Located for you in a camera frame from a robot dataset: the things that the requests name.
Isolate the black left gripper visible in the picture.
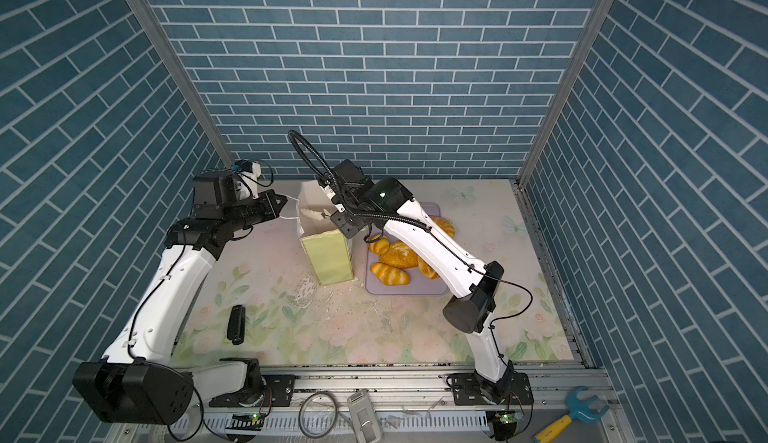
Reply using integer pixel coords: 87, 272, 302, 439
220, 189, 287, 234

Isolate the white paper gift bag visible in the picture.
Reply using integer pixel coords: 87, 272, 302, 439
288, 180, 355, 286

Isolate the small round striped bun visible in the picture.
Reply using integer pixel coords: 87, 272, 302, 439
368, 236, 390, 256

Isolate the glazed donut bread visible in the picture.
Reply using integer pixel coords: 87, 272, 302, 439
418, 257, 439, 280

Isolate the braided ring bread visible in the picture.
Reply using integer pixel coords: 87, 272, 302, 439
432, 217, 456, 238

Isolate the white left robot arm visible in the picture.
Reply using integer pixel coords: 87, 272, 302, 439
72, 164, 288, 426

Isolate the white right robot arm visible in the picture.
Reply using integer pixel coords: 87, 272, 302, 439
317, 160, 514, 404

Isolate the oval seeded loaf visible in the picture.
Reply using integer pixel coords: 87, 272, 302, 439
379, 241, 419, 270

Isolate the striped long bun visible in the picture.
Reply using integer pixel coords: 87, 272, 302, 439
370, 262, 410, 287

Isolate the lavender plastic tray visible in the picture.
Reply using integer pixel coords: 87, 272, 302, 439
365, 231, 448, 296

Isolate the black small remote box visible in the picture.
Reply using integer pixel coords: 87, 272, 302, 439
226, 305, 246, 346

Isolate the grey handheld device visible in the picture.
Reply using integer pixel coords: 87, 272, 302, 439
347, 389, 383, 443

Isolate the blue yellow toy wrench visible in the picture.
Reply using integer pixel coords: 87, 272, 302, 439
533, 386, 609, 443

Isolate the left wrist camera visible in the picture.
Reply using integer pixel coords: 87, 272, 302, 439
232, 159, 262, 181

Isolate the black corrugated cable hose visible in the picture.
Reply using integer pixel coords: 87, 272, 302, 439
287, 130, 337, 198

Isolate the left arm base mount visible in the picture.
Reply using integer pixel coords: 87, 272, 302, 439
209, 374, 296, 409

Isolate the coiled grey cable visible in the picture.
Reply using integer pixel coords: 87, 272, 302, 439
298, 390, 341, 440

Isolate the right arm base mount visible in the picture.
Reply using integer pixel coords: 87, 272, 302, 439
446, 371, 534, 406

